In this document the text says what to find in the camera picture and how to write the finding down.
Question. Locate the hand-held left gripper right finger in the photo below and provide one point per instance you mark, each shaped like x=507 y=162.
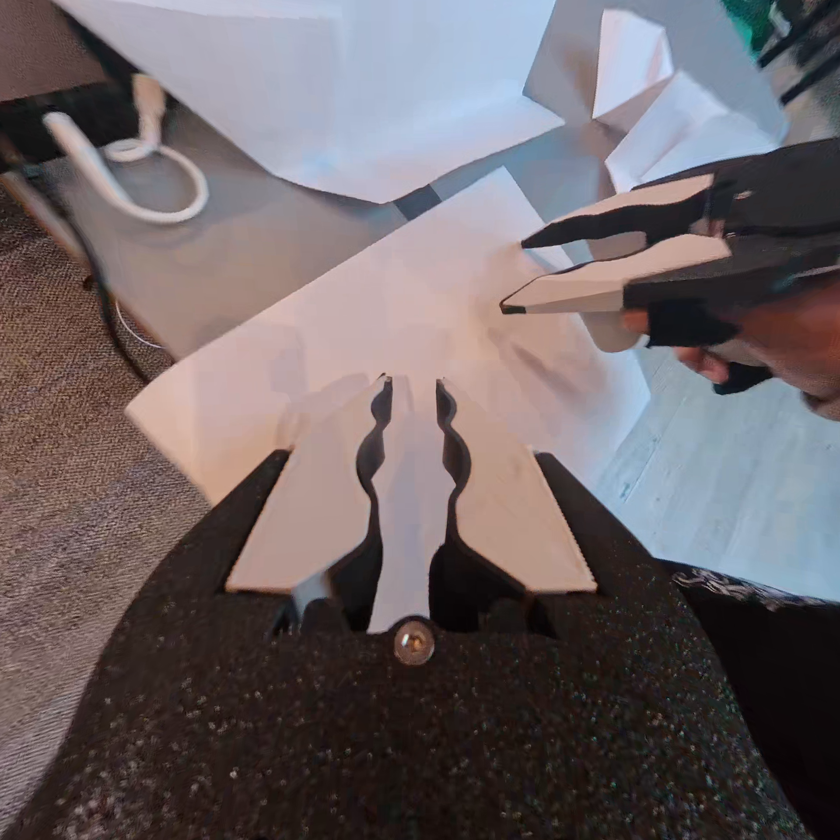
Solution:
x=512 y=518

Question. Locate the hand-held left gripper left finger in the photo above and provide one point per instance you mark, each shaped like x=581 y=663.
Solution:
x=308 y=518

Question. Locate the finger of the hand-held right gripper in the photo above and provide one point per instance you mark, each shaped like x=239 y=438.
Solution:
x=590 y=289
x=656 y=197

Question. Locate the white paper sheet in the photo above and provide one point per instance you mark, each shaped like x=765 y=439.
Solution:
x=394 y=315
x=295 y=79

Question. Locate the person's right hand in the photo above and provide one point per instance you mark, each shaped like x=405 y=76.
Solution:
x=800 y=354

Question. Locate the person's black clothing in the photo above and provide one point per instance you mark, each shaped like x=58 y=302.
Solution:
x=774 y=689

